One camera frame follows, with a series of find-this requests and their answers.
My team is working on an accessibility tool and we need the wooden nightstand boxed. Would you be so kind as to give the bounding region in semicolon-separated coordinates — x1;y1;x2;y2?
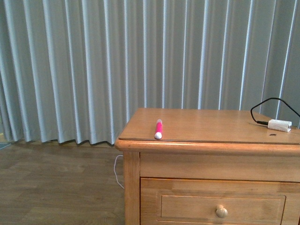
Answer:
115;108;300;225

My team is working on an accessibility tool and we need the white charging cable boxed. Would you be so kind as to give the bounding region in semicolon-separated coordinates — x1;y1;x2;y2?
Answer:
113;154;125;189

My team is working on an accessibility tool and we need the pink marker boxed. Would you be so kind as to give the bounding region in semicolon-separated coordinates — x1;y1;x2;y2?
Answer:
154;119;163;140

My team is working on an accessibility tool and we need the black cable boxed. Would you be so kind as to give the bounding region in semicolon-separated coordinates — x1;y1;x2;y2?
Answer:
250;97;300;125

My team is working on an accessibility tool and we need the drawer knob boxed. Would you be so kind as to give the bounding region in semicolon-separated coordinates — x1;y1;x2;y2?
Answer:
216;205;228;218

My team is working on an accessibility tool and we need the grey pleated curtain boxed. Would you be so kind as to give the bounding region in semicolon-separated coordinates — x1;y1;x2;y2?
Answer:
0;0;300;144

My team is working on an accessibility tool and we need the white power adapter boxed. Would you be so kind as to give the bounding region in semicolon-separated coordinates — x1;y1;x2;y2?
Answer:
268;119;292;133

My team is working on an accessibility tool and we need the wooden drawer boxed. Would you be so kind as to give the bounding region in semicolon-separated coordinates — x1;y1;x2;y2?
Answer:
140;178;300;225

